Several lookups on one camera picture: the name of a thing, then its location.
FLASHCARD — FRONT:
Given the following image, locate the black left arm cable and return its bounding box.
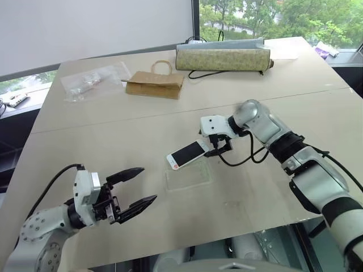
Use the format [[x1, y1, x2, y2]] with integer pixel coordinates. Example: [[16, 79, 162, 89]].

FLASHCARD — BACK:
[[28, 163, 86, 222]]

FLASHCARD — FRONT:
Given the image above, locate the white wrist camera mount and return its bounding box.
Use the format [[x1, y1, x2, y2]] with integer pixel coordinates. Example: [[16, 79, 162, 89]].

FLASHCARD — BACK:
[[73, 169, 102, 227], [199, 114, 239, 140]]

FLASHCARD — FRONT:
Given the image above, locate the black power cable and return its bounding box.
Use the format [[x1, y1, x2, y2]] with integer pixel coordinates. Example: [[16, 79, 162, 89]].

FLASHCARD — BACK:
[[188, 69, 228, 80]]

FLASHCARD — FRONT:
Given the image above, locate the brown paper bag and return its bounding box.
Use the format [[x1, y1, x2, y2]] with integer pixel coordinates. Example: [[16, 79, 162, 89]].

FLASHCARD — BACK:
[[121, 59, 186, 100]]

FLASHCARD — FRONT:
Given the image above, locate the white window blind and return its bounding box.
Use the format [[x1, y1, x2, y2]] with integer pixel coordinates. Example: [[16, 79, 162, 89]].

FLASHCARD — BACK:
[[0, 0, 194, 78]]

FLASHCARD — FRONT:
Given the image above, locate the clear plastic phone case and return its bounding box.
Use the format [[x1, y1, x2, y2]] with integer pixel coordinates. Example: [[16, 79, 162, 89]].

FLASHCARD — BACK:
[[164, 158, 214, 193]]

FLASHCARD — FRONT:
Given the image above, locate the rolled floral patterned mat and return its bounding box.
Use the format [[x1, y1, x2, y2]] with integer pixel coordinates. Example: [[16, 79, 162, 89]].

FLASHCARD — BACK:
[[175, 37, 275, 75]]

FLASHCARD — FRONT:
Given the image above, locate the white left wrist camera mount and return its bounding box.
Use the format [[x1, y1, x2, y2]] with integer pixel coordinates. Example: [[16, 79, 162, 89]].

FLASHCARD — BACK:
[[73, 169, 102, 227]]

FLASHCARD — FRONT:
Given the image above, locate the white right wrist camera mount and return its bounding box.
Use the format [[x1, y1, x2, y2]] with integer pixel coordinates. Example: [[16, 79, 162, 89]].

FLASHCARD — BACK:
[[199, 114, 239, 140]]

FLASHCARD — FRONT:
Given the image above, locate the clear plastic bag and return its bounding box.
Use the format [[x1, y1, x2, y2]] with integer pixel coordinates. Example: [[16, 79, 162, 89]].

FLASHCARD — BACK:
[[60, 61, 133, 104]]

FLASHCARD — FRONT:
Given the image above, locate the white smartphone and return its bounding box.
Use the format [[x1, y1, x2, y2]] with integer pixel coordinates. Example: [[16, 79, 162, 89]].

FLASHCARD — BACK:
[[166, 140, 209, 172]]

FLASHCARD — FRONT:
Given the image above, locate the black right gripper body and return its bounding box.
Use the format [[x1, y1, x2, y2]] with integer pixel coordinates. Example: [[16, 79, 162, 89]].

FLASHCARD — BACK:
[[208, 133, 234, 151]]

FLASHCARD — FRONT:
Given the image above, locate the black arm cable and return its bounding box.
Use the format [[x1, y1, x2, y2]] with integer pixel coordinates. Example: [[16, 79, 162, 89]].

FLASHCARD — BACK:
[[214, 130, 363, 193], [28, 163, 86, 222]]

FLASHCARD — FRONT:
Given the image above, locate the purple and white packet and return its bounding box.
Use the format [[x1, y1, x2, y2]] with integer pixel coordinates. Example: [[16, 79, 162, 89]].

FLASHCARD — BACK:
[[314, 40, 340, 61]]

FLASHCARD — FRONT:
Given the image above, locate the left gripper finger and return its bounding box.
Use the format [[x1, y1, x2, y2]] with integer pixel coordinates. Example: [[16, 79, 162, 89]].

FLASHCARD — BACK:
[[117, 194, 158, 225], [106, 167, 146, 184]]

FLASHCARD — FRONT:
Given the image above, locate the dark window frame post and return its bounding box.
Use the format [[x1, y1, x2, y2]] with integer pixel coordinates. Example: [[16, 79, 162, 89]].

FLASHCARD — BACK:
[[191, 0, 201, 40]]

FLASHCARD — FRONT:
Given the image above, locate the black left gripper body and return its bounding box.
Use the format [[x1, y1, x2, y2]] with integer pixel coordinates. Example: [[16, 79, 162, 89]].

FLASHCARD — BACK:
[[92, 182, 122, 225]]

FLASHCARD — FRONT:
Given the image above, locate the perforated metal table leg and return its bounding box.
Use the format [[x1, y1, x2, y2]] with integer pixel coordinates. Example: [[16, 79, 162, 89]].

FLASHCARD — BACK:
[[253, 227, 288, 260]]

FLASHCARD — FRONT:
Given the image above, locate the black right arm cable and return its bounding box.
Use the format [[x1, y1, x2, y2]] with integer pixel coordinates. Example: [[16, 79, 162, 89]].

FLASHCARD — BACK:
[[214, 130, 363, 193]]

